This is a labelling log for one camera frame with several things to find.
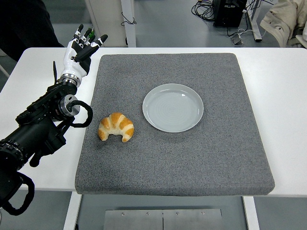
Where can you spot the beige jacket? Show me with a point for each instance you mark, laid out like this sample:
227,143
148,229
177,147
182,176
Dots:
280,21

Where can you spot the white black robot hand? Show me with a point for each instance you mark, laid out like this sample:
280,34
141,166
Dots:
72,64

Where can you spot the beige cabinet panel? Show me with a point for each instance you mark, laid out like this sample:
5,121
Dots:
105,16

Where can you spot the black computer case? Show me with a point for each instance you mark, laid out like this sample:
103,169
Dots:
227,14

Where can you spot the white table leg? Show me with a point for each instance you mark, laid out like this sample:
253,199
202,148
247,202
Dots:
72,210
251,213

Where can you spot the white desk post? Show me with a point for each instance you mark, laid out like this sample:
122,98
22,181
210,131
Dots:
129,36

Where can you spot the grey round plate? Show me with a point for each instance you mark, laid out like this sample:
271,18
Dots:
172,107

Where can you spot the grey floor socket box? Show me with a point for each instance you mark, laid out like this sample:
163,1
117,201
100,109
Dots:
237,40

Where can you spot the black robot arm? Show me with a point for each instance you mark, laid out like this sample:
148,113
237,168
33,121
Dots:
36,134

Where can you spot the white desk leg with foot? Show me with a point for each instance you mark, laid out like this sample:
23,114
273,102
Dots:
254,24

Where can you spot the small green object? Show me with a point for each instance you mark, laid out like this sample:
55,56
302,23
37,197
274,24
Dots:
90,34

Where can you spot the person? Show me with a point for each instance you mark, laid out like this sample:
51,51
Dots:
24,24

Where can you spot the golden croissant bread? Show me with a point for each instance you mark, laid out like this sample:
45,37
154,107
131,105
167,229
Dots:
115,122

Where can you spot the grey felt mat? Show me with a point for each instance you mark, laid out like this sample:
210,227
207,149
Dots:
168,163

